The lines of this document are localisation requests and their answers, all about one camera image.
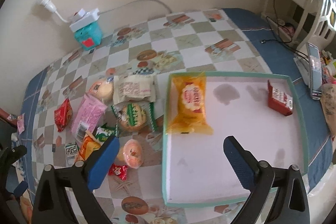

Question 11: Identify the green white sachet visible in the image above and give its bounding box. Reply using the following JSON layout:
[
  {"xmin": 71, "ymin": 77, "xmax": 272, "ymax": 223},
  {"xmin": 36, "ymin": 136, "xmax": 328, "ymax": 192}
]
[{"xmin": 65, "ymin": 142, "xmax": 79, "ymax": 167}]

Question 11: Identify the orange snack packet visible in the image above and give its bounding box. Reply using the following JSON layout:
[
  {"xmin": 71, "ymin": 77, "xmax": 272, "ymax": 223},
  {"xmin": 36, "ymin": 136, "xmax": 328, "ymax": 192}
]
[{"xmin": 75, "ymin": 130, "xmax": 101, "ymax": 162}]

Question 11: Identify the red candy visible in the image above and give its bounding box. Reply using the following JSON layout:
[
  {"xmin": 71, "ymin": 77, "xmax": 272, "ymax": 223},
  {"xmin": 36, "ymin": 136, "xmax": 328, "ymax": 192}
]
[{"xmin": 108, "ymin": 163, "xmax": 128, "ymax": 181}]

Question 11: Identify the green white biscuit packet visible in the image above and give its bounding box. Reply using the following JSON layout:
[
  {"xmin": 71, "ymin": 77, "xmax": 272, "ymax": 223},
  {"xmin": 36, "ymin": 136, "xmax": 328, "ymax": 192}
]
[{"xmin": 94, "ymin": 123, "xmax": 118, "ymax": 143}]

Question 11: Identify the pink snack packet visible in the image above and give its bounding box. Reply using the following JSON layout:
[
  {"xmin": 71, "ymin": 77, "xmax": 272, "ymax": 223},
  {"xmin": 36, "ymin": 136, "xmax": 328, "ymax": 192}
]
[{"xmin": 71, "ymin": 93, "xmax": 107, "ymax": 144}]

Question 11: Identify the orange jelly cup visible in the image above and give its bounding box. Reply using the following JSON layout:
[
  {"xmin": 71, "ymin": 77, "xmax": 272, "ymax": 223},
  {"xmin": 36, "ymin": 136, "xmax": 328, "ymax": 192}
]
[{"xmin": 117, "ymin": 139, "xmax": 144, "ymax": 169}]

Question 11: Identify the small pink sachet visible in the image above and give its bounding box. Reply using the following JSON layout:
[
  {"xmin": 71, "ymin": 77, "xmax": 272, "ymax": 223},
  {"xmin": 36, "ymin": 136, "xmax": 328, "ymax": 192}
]
[{"xmin": 17, "ymin": 114, "xmax": 25, "ymax": 134}]

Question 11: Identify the small red snack packet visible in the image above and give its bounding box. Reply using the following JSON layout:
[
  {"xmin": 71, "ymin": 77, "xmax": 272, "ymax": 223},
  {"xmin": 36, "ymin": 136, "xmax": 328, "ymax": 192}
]
[{"xmin": 54, "ymin": 98, "xmax": 73, "ymax": 132}]

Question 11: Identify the white tray with teal rim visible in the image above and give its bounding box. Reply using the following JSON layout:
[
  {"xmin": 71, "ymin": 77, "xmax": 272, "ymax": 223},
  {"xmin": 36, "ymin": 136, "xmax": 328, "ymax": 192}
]
[{"xmin": 162, "ymin": 71, "xmax": 309, "ymax": 207}]

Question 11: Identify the red ketchup snack packet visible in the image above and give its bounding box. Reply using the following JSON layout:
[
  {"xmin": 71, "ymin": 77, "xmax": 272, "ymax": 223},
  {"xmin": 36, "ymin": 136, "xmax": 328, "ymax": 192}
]
[{"xmin": 268, "ymin": 81, "xmax": 293, "ymax": 117}]

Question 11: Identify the round pale bun packet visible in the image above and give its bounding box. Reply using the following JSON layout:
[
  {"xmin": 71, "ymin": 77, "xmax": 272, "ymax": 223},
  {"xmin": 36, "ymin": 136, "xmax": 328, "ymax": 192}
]
[{"xmin": 88, "ymin": 77, "xmax": 114, "ymax": 103}]

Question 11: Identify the green striped biscuit packet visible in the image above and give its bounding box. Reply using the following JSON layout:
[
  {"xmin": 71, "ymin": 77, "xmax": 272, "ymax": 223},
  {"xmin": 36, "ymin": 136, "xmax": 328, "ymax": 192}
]
[{"xmin": 111, "ymin": 101, "xmax": 158, "ymax": 132}]

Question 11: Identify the checkered tablecloth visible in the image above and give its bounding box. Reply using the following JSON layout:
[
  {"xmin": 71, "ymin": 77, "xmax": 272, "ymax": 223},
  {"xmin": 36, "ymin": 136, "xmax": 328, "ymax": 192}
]
[{"xmin": 20, "ymin": 9, "xmax": 333, "ymax": 223}]

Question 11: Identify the teal toy box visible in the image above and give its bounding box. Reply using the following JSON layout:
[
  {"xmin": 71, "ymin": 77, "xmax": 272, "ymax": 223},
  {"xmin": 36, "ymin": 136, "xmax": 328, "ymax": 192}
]
[{"xmin": 74, "ymin": 22, "xmax": 102, "ymax": 51}]

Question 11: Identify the beige wrapped cake packet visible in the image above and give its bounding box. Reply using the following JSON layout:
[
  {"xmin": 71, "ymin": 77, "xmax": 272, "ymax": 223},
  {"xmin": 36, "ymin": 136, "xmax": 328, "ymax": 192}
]
[{"xmin": 113, "ymin": 75, "xmax": 156, "ymax": 104}]

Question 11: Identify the yellow cake snack packet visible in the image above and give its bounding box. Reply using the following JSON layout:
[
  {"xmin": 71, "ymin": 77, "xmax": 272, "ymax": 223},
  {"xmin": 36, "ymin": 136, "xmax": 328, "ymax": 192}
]
[{"xmin": 166, "ymin": 73, "xmax": 214, "ymax": 135}]

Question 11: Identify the smartphone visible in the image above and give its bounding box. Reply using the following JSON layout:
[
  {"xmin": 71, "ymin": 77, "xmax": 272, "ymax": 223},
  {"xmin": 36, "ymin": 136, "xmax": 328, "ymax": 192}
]
[{"xmin": 306, "ymin": 43, "xmax": 322, "ymax": 101}]

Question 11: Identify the white power strip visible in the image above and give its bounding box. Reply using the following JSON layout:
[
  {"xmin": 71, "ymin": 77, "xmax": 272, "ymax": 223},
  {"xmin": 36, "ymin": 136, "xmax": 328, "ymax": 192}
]
[{"xmin": 70, "ymin": 8, "xmax": 100, "ymax": 33}]

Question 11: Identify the white lamp socket plug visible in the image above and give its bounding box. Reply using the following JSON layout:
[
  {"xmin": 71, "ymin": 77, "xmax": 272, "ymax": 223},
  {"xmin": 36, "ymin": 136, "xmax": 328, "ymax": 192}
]
[{"xmin": 36, "ymin": 0, "xmax": 57, "ymax": 13}]

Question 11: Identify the white power cable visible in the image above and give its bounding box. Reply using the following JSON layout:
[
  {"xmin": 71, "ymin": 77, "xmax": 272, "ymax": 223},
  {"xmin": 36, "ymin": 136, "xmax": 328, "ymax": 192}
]
[{"xmin": 99, "ymin": 0, "xmax": 173, "ymax": 15}]

